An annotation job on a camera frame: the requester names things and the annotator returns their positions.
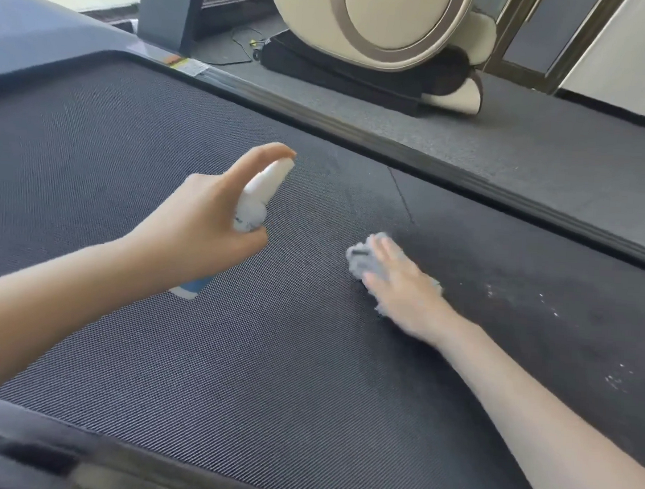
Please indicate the person's left hand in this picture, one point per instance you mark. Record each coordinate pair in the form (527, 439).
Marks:
(192, 233)

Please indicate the person's right hand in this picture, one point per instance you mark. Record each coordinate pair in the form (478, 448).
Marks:
(411, 301)

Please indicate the grey fluffy cloth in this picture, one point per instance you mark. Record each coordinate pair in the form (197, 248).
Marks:
(362, 260)

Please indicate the white blue spray bottle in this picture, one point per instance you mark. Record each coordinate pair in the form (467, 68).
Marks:
(257, 196)

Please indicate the dark grey treadmill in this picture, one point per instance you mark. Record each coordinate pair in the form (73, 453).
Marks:
(237, 384)

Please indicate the person's right forearm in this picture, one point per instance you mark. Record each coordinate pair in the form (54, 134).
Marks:
(551, 430)

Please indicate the person's left forearm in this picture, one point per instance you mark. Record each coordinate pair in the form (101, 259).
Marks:
(45, 323)

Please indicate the beige brown massage chair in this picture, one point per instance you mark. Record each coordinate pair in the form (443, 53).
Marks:
(384, 32)

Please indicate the dark glass double door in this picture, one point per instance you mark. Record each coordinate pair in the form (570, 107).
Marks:
(548, 37)

